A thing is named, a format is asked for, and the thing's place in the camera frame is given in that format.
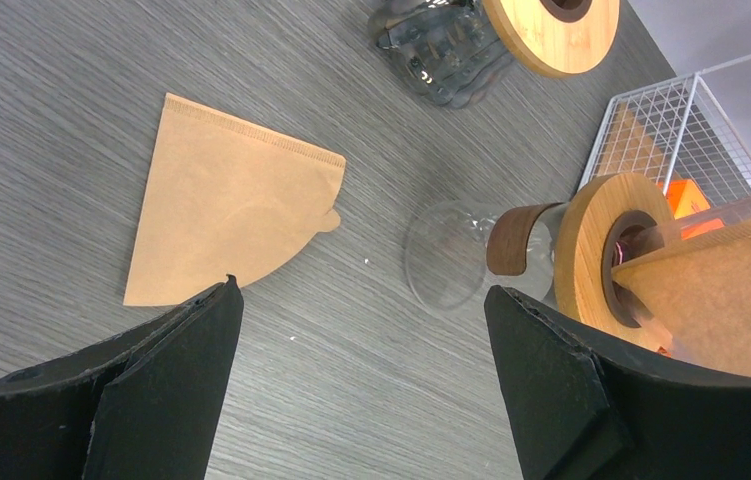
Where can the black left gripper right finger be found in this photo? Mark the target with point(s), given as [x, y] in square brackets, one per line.
[583, 404]

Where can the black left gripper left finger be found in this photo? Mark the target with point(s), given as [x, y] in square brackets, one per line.
[144, 404]

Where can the brown paper filter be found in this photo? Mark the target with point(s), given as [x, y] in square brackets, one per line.
[699, 291]
[225, 196]

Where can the wooden ring holder front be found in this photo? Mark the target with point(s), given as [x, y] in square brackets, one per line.
[585, 238]

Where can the wooden ring holder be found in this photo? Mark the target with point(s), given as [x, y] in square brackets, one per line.
[585, 238]
[556, 38]

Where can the clear glass carafe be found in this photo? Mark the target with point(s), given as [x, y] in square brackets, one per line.
[454, 248]

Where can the orange box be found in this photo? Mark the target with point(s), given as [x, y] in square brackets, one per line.
[686, 200]

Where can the grey glass pitcher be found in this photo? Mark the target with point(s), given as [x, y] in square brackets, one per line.
[446, 52]

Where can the white wire wooden shelf rack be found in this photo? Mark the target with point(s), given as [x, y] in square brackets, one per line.
[674, 129]

